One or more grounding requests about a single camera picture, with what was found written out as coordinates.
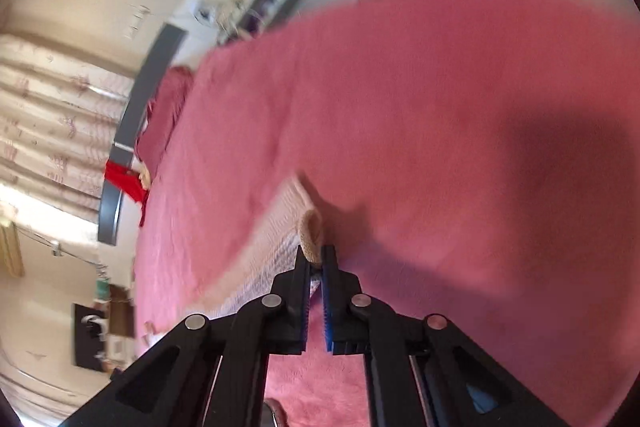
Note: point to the white headset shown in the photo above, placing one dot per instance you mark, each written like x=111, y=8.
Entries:
x=94, y=326

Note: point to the white leaf-print nightstand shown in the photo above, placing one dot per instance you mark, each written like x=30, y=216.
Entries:
x=235, y=7

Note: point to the pink knitted sweater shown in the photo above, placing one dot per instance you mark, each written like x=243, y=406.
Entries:
x=270, y=247

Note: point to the floral curtain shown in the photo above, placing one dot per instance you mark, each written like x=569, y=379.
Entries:
x=50, y=122

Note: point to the grey headboard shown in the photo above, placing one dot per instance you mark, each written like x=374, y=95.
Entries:
x=150, y=72

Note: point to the beige wall heater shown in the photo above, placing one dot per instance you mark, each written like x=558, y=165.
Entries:
x=11, y=249

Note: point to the pink pillow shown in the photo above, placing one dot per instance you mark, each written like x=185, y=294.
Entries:
x=165, y=117

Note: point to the cream fluffy item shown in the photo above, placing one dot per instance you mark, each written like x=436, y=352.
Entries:
x=145, y=178

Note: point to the red garment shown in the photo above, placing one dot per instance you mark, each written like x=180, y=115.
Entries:
x=125, y=179

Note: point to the bed with pink blanket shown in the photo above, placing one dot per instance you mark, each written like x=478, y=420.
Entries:
x=425, y=132

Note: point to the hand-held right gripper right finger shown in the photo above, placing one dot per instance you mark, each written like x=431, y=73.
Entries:
x=328, y=307

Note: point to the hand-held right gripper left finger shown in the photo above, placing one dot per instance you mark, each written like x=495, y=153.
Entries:
x=300, y=307

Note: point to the teal storage box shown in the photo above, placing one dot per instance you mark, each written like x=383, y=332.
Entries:
x=102, y=292

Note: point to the black wall screen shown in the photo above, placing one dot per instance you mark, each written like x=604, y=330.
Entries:
x=85, y=352

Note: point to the wooden desk with white drawers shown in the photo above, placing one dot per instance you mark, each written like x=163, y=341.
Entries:
x=122, y=312

